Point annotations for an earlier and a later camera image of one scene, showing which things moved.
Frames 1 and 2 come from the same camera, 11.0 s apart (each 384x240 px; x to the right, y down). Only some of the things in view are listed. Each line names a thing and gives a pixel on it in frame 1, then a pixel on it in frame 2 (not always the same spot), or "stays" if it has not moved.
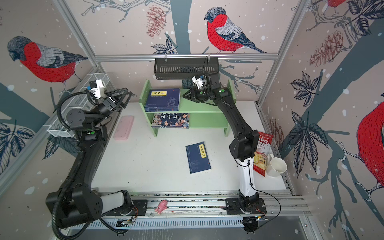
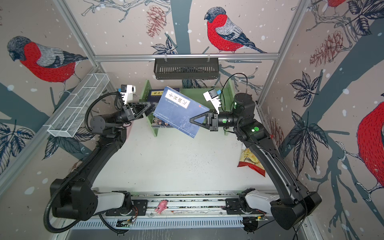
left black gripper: [110, 104] -> [145, 109]
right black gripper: [197, 95] -> [213, 121]
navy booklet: [197, 157] -> [176, 110]
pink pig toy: [162, 206] stays
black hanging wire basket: [184, 69] stays
